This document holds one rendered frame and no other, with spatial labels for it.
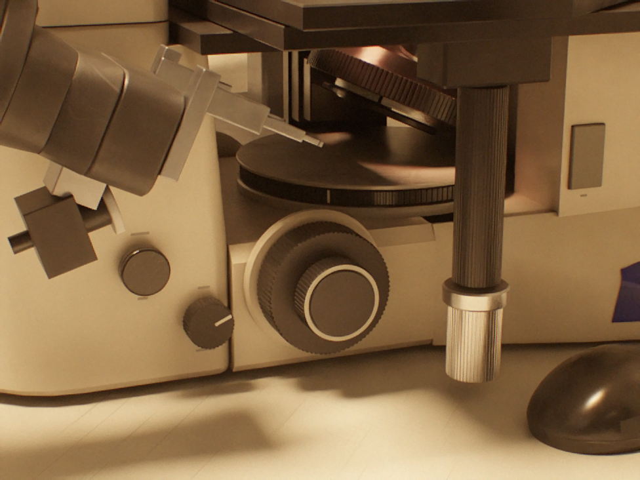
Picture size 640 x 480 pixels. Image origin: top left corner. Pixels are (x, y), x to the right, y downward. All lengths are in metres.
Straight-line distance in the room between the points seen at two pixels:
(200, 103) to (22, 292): 0.15
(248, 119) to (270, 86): 0.73
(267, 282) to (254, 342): 0.04
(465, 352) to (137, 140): 0.21
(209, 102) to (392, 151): 0.26
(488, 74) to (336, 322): 0.14
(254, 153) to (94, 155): 0.26
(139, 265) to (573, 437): 0.22
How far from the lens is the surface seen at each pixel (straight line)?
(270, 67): 1.26
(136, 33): 0.60
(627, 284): 0.71
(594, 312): 0.71
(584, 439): 0.59
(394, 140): 0.80
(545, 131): 0.72
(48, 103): 0.51
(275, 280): 0.62
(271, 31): 0.53
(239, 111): 0.53
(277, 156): 0.75
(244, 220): 0.69
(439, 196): 0.70
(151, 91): 0.52
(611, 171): 0.72
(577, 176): 0.71
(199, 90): 0.52
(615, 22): 0.58
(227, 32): 0.58
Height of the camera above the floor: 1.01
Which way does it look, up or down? 17 degrees down
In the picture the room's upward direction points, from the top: straight up
